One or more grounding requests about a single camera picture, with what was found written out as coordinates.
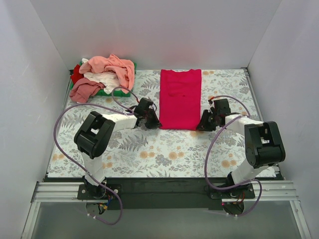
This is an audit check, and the magenta t shirt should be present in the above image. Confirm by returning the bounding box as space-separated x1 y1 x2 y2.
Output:
159 69 202 130

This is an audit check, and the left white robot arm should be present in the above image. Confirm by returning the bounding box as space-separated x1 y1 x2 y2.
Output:
74 98 161 199

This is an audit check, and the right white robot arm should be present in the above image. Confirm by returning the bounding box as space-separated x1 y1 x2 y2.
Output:
196 95 286 198

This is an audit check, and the green plastic basket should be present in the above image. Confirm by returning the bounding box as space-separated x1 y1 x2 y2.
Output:
69 59 138 98

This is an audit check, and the floral patterned table mat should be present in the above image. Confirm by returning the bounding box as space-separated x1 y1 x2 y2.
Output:
47 69 259 178

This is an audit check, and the white t shirt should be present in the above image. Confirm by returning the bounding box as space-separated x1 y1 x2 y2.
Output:
84 72 120 94

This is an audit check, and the salmon pink t shirt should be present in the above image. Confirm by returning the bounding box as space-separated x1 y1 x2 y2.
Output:
79 54 135 94

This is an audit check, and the red t shirt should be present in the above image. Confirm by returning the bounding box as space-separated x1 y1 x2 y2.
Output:
70 64 84 85

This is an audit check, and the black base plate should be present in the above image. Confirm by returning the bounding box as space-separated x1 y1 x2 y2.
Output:
76 177 256 212

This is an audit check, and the aluminium frame rail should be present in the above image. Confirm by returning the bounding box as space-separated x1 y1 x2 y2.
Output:
22 180 311 239

